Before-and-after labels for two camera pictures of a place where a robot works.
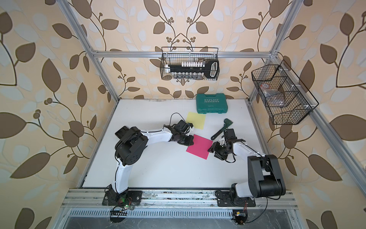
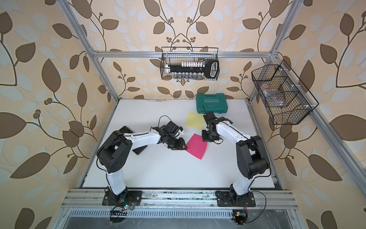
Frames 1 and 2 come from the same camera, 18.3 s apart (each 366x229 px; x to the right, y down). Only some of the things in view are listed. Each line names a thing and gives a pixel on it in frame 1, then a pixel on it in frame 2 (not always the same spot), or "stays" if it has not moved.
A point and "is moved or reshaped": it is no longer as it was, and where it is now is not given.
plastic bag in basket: x=274 y=97 stays
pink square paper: x=200 y=147 is moved or reshaped
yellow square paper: x=198 y=120 stays
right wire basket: x=286 y=99 stays
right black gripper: x=215 y=147 to x=205 y=138
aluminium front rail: x=93 y=198 stays
